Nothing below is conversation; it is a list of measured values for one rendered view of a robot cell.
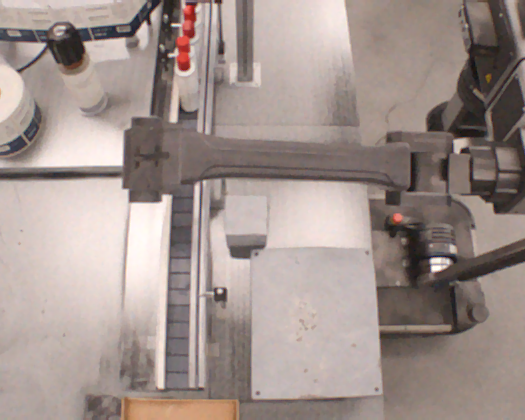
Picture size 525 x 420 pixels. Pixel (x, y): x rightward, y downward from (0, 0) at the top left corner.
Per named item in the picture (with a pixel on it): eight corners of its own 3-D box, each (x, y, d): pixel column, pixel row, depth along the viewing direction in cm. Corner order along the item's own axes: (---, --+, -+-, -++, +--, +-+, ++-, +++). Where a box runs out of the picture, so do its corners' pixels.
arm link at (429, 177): (480, 194, 68) (481, 154, 68) (409, 192, 68) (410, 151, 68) (455, 194, 77) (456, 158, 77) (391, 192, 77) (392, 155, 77)
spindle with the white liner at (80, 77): (79, 89, 142) (44, 16, 114) (109, 88, 142) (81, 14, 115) (74, 116, 138) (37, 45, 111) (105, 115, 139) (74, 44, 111)
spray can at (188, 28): (188, 66, 146) (180, 16, 127) (205, 68, 146) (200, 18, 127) (183, 80, 144) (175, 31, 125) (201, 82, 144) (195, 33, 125)
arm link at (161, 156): (129, 203, 55) (132, 108, 55) (119, 200, 68) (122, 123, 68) (464, 207, 71) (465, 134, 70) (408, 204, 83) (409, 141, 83)
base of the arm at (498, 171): (503, 216, 75) (542, 182, 64) (453, 215, 74) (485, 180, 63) (494, 165, 78) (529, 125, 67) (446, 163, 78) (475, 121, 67)
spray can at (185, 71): (180, 98, 141) (171, 50, 122) (199, 95, 142) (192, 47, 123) (182, 114, 139) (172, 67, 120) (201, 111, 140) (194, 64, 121)
